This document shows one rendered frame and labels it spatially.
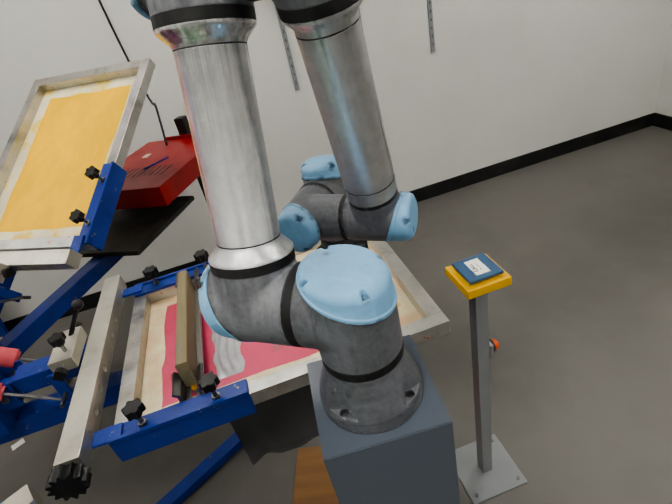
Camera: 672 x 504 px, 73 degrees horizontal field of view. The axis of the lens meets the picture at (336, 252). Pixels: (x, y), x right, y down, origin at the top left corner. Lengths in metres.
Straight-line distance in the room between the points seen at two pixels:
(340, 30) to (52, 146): 1.69
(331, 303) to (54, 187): 1.55
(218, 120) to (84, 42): 2.56
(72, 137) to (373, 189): 1.58
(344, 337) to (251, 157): 0.24
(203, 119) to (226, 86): 0.05
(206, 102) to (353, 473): 0.52
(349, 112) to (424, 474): 0.52
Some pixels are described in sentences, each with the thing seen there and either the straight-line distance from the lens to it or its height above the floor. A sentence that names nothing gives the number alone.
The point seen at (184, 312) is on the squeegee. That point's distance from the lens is 1.25.
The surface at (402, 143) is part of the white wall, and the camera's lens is 3.46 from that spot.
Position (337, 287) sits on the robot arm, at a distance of 0.53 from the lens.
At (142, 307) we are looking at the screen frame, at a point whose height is 0.99.
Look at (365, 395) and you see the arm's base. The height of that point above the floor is 1.26.
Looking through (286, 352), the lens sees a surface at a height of 0.96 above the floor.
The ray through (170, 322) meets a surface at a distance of 1.43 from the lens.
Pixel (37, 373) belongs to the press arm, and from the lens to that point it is 1.38.
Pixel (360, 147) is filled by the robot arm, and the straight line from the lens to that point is 0.60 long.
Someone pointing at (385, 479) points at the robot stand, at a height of 1.12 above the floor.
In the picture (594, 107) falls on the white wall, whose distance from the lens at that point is 4.36.
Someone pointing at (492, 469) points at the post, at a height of 0.01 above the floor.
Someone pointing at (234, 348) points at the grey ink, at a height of 0.96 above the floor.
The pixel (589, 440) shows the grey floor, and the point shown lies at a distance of 2.15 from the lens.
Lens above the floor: 1.74
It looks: 33 degrees down
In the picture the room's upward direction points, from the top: 14 degrees counter-clockwise
